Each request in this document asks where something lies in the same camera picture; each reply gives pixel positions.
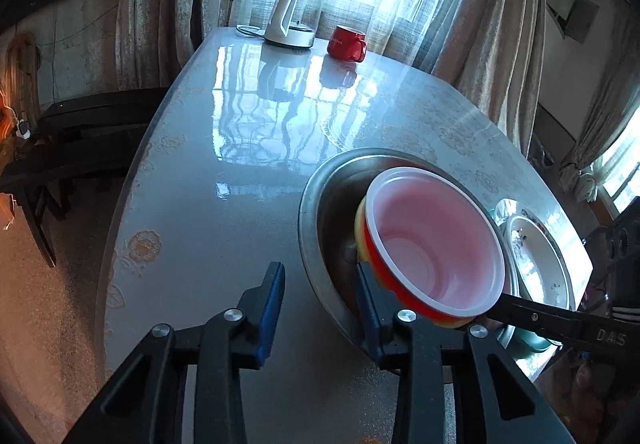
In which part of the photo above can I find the side window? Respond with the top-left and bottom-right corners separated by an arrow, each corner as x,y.
591,118 -> 640,216

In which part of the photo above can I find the stainless steel bowl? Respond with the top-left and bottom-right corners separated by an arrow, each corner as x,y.
298,147 -> 516,351

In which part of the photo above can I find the white glass electric kettle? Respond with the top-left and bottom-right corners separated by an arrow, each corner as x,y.
262,0 -> 326,50

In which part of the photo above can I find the small floral ceramic plate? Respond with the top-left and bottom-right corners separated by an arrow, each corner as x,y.
501,211 -> 574,311

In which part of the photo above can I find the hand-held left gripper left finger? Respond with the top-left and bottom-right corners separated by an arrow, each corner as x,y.
77,261 -> 286,444

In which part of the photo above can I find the red mug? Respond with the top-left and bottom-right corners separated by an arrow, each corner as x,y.
327,24 -> 368,63

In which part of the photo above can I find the teal plastic plate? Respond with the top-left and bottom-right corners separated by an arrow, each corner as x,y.
507,328 -> 552,353

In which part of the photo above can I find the person's right hand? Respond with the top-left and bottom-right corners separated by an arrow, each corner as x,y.
572,356 -> 621,410

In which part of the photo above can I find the wooden chair back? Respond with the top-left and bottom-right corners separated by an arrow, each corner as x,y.
4,31 -> 44,126

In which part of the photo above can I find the beige patterned curtain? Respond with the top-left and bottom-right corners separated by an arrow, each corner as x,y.
429,0 -> 549,158

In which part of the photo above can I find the tied beige curtain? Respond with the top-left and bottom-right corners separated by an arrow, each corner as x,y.
556,0 -> 640,203

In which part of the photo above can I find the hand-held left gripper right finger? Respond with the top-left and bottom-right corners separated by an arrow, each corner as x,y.
356,263 -> 576,444

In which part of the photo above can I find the dark wooden bench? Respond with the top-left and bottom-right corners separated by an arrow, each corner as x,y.
0,87 -> 174,268

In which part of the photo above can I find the yellow plastic bowl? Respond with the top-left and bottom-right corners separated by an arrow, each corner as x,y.
353,203 -> 472,330

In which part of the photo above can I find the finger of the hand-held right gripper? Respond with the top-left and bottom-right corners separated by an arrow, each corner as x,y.
492,292 -> 640,366

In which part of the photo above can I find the red plastic bowl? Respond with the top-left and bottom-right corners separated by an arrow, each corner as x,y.
364,167 -> 506,323

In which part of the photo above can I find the large floral ceramic plate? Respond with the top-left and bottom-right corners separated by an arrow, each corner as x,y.
487,197 -> 576,350

